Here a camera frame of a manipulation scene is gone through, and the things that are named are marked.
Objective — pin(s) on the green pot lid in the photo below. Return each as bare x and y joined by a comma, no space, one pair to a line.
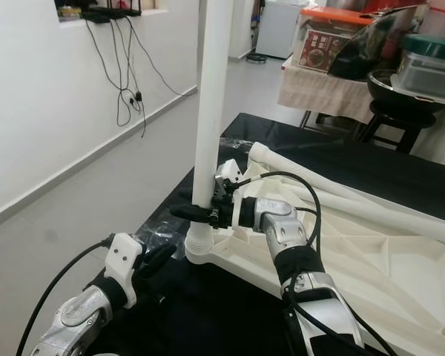
434,42

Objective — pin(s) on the black round floor base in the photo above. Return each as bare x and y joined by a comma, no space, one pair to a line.
257,58

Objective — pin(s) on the beige side table cloth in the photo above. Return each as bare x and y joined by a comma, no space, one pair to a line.
322,93

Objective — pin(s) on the clear plastic storage container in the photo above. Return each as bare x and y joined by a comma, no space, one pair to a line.
430,74

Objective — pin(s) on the small round tin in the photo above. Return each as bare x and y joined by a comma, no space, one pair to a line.
69,12

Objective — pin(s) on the clear tape cross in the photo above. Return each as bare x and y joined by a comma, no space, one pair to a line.
167,231

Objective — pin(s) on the white plastic children table top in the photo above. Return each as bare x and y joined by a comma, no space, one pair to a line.
400,274

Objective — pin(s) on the clear tape strip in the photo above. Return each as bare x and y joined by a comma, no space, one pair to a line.
237,139

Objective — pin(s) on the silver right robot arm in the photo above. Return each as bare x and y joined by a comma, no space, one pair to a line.
282,230

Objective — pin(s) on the grey cabinet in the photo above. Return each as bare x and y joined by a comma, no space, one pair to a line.
278,30

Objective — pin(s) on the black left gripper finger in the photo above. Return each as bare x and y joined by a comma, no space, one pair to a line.
161,258

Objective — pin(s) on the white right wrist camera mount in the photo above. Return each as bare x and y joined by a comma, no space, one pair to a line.
245,215

